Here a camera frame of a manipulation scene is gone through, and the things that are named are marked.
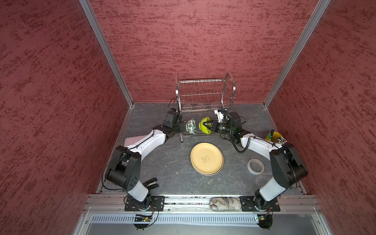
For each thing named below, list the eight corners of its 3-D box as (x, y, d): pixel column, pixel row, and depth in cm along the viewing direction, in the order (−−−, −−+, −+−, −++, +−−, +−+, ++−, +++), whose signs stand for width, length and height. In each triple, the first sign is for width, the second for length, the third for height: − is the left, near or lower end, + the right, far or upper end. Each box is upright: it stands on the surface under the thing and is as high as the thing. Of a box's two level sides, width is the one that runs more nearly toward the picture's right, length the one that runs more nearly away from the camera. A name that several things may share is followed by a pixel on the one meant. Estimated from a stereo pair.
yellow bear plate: (190, 175, 85) (190, 172, 81) (190, 146, 97) (190, 142, 93) (223, 175, 85) (225, 172, 81) (220, 146, 98) (221, 142, 93)
